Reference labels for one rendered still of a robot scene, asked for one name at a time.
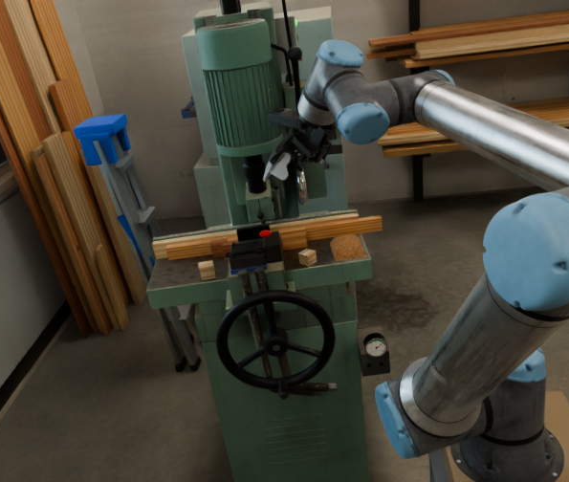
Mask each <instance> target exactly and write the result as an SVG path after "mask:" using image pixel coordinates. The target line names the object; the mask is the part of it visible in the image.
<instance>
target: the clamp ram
mask: <svg viewBox="0 0 569 482"><path fill-rule="evenodd" d="M262 230H270V225H264V226H257V227H250V228H243V229H237V230H236V232H237V238H238V242H240V241H247V240H253V239H260V238H263V237H261V236H260V235H259V232H261V231H262ZM263 239H264V238H263Z"/></svg>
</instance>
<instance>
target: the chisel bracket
mask: <svg viewBox="0 0 569 482"><path fill-rule="evenodd" d="M266 184H267V189H266V190H265V191H263V192H259V193H250V192H249V188H248V182H246V204H247V210H248V215H249V220H250V223H252V222H259V221H266V220H273V219H274V213H275V209H274V198H273V196H272V188H271V182H270V179H268V180H267V181H266ZM260 208H262V212H263V213H264V218H263V219H261V220H260V219H258V218H257V217H256V214H257V213H258V210H259V209H260Z"/></svg>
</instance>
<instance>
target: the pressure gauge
mask: <svg viewBox="0 0 569 482"><path fill-rule="evenodd" d="M381 344H382V345H381ZM363 345H364V348H365V352H366V354H367V355H369V356H371V357H374V358H377V357H379V356H381V355H383V354H384V353H385V352H386V351H387V348H388V345H387V342H386V340H385V338H384V336H383V335H382V334H380V333H372V334H369V335H368V336H367V337H366V338H365V339H364V341H363ZM380 345H381V346H380ZM378 346H379V347H378ZM376 347H378V348H377V349H376Z"/></svg>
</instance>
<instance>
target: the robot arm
mask: <svg viewBox="0 0 569 482"><path fill-rule="evenodd" d="M362 64H363V53H362V52H361V50H360V49H359V48H357V47H356V46H355V45H353V44H351V43H349V42H346V41H343V40H336V39H330V40H327V41H325V42H323V43H322V44H321V46H320V48H319V50H318V52H317V54H316V59H315V62H314V64H313V67H312V70H311V72H310V75H309V76H308V79H307V82H306V84H305V87H304V89H303V91H302V94H301V96H300V99H299V101H298V104H297V110H298V111H295V110H290V109H286V108H282V107H277V108H274V109H273V110H272V111H269V112H268V116H269V122H271V123H275V124H280V125H284V126H288V127H293V130H291V131H290V132H289V133H288V134H287V136H286V137H285V139H284V140H283V141H282V142H281V143H280V144H279V145H278V146H277V147H276V149H275V150H274V153H273V154H272V156H271V158H270V159H269V162H268V164H267V167H266V170H265V174H264V177H263V181H264V182H266V181H267V180H268V179H269V177H270V176H271V175H272V174H273V175H274V176H275V177H277V178H279V179H280V180H283V181H284V180H286V179H287V178H288V176H289V173H288V170H287V165H288V163H289V162H290V160H291V155H290V154H289V153H286V152H287V151H288V148H289V149H290V150H291V151H292V153H293V154H294V155H295V156H296V159H297V160H298V162H297V163H298V164H299V165H300V166H301V167H302V168H303V169H305V167H306V165H307V163H312V162H315V163H316V164H317V163H321V164H322V160H323V161H325V158H326V156H327V154H328V152H329V150H330V148H331V146H332V144H331V143H330V142H329V141H328V140H327V137H328V135H329V134H330V133H333V132H335V129H336V126H335V125H334V124H333V122H336V125H337V128H338V130H339V132H340V133H341V134H342V135H343V137H344V138H345V139H346V140H347V141H349V142H350V143H353V144H368V143H371V142H373V141H376V140H378V139H379V138H380V137H382V136H383V135H384V134H385V132H386V131H387V129H388V128H389V127H393V126H397V125H401V124H406V123H411V122H418V123H419V124H421V125H422V126H424V127H427V128H431V129H433V130H434V131H436V132H438V133H440V134H442V135H444V136H446V137H447V138H449V139H451V140H453V141H455V142H458V143H460V144H461V145H463V146H465V147H466V148H468V149H470V150H472V151H474V152H475V153H477V154H479V155H481V156H483V157H485V158H487V159H488V160H490V161H492V162H494V163H496V164H499V165H501V166H502V167H504V168H506V169H508V170H510V171H512V172H513V173H515V174H516V175H518V176H520V177H522V178H524V179H526V180H528V181H530V182H531V183H533V184H535V185H537V186H540V187H542V188H543V189H545V190H547V191H549V192H547V193H539V194H534V195H530V196H528V197H525V198H523V199H521V200H519V201H517V202H515V203H512V204H510V205H508V206H506V207H504V208H503V209H501V210H500V211H499V212H498V213H497V214H496V215H495V216H494V217H493V218H492V220H491V222H490V223H489V224H488V226H487V229H486V232H485V235H484V240H483V246H484V247H485V248H486V251H485V252H483V261H484V266H485V270H486V271H485V272H484V273H483V274H482V276H481V277H480V279H479V280H478V282H477V283H476V285H475V286H474V288H473V289H472V291H471V293H470V294H469V296H468V297H467V299H466V300H465V302H464V303H463V305H462V306H461V308H460V309H459V311H458V312H457V314H456V315H455V317H454V318H453V320H452V321H451V323H450V324H449V326H448V328H447V329H446V331H445V332H444V334H443V335H442V337H441V338H440V339H439V340H438V342H437V343H436V345H435V346H434V348H433V349H432V351H431V352H430V354H429V355H428V357H424V358H421V359H419V360H417V361H415V362H414V363H412V364H411V365H410V366H409V367H408V368H407V369H406V371H405V373H404V374H403V376H402V377H400V378H397V379H394V380H391V381H388V382H384V383H382V384H379V385H378V386H377V387H376V389H375V399H376V404H377V408H378V411H379V414H380V417H381V420H382V423H383V427H384V429H385V432H386V434H387V436H388V438H389V440H390V442H391V444H392V446H393V448H394V449H395V450H396V451H397V453H398V454H399V455H400V456H401V457H402V458H404V459H410V458H414V457H421V456H422V455H424V454H427V453H430V452H433V451H436V450H437V449H442V448H445V447H447V446H450V445H453V444H456V443H458V442H460V452H461V455H462V457H463V459H464V461H465V462H466V463H467V464H468V466H469V467H470V468H471V469H473V470H474V471H475V472H477V473H478V474H480V475H482V476H484V477H486V478H488V479H490V480H492V481H495V482H534V481H537V480H538V479H540V478H542V477H543V476H545V475H546V474H547V473H548V472H549V471H550V469H551V468H552V467H553V464H554V446H553V442H552V440H551V438H550V436H549V434H548V431H547V429H546V427H545V425H544V419H545V388H546V376H547V370H546V368H545V358H544V355H543V352H542V351H541V349H540V348H539V347H540V346H541V345H542V344H543V343H544V342H545V341H546V340H547V339H549V338H550V337H551V336H553V335H554V334H555V332H556V331H557V330H558V329H559V328H560V327H561V326H562V325H564V324H565V323H566V322H567V321H568V320H569V129H567V128H564V127H561V126H559V125H556V124H553V123H551V122H548V121H547V120H542V119H540V118H537V117H534V116H532V115H529V114H527V113H524V112H521V111H519V110H516V109H513V108H512V107H509V106H507V105H504V104H501V103H499V102H496V101H493V100H491V99H487V98H484V97H481V96H479V95H476V94H474V93H472V92H469V91H466V90H464V89H461V88H459V87H456V86H455V84H454V81H453V79H452V78H451V77H450V76H449V74H448V73H446V72H444V71H442V70H428V71H424V72H422V73H420V74H416V75H411V76H406V77H398V78H393V79H390V80H384V81H379V82H375V83H370V84H368V83H367V81H366V79H365V78H364V76H363V74H362V73H361V70H360V67H361V65H362ZM327 147H328V150H327V152H326V154H325V155H324V153H325V151H326V149H327ZM321 159H322V160H321Z"/></svg>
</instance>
